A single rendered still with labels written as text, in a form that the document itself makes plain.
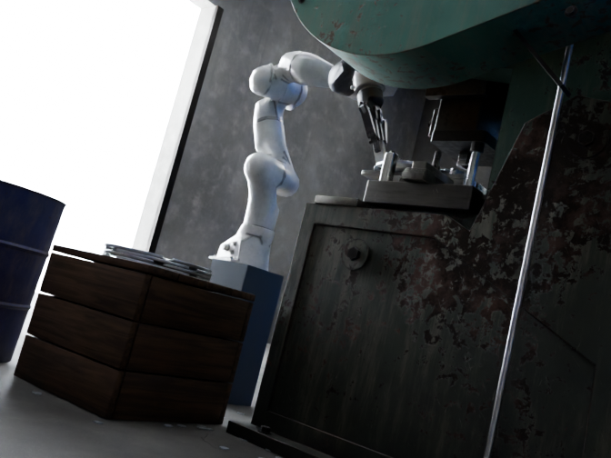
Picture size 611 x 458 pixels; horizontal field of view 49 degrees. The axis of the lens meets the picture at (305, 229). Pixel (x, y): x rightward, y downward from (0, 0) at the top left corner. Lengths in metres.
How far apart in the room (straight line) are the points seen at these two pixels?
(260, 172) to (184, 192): 4.78
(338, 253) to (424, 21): 0.59
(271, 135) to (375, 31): 0.87
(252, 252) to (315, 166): 6.23
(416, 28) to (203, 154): 5.74
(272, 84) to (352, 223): 0.84
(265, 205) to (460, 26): 1.06
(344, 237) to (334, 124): 7.05
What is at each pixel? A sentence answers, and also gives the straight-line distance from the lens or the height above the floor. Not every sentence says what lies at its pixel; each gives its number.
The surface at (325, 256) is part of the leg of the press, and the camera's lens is 1.69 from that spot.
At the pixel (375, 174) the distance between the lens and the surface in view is 1.92.
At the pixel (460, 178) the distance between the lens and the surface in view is 1.77.
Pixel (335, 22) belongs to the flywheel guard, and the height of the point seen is 1.02.
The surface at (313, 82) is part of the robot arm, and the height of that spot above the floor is 1.09.
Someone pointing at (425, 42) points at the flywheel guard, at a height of 0.94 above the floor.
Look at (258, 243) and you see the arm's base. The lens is 2.25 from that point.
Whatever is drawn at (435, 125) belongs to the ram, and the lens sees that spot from 1.90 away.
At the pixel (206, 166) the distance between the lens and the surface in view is 7.16.
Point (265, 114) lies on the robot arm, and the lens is 2.39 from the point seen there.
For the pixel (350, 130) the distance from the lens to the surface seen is 8.97.
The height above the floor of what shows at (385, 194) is 0.67.
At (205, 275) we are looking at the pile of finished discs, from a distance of 1.75.
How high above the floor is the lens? 0.30
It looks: 8 degrees up
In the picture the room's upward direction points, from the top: 14 degrees clockwise
